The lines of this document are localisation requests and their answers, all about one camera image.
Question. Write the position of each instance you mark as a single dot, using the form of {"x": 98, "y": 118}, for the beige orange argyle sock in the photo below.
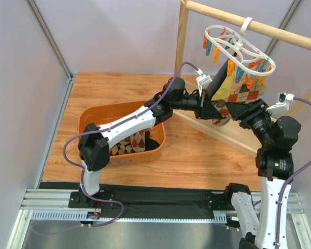
{"x": 140, "y": 141}

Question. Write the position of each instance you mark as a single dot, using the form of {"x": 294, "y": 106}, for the white round clip hanger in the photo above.
{"x": 245, "y": 60}

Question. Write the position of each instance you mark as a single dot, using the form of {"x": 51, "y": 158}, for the wooden hanger rack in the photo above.
{"x": 230, "y": 134}

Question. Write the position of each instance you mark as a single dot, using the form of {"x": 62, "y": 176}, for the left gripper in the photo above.
{"x": 202, "y": 107}

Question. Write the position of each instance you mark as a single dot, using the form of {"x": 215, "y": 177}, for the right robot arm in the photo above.
{"x": 275, "y": 170}

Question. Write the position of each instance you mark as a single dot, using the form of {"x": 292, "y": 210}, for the yellow grey sock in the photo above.
{"x": 224, "y": 90}

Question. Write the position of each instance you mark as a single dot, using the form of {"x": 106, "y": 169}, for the black white-striped sock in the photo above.
{"x": 151, "y": 144}

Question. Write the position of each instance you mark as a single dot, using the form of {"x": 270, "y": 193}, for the orange plastic basket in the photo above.
{"x": 104, "y": 114}

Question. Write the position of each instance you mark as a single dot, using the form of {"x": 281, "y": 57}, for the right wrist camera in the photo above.
{"x": 282, "y": 103}

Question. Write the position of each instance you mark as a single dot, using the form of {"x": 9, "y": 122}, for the aluminium frame post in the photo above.
{"x": 293, "y": 8}
{"x": 70, "y": 77}

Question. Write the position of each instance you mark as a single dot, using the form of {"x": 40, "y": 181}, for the brown argyle sock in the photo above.
{"x": 124, "y": 143}
{"x": 121, "y": 149}

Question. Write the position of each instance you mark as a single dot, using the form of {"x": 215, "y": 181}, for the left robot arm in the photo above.
{"x": 96, "y": 142}

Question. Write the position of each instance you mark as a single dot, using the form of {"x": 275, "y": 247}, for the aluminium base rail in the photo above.
{"x": 52, "y": 204}

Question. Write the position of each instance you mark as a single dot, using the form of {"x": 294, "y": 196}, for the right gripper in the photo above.
{"x": 250, "y": 112}

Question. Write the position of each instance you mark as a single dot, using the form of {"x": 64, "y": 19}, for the right aluminium frame post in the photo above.
{"x": 293, "y": 8}

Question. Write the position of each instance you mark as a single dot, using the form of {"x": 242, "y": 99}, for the grey black sock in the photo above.
{"x": 217, "y": 81}

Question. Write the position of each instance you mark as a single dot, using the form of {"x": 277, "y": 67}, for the left aluminium frame post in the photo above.
{"x": 70, "y": 77}

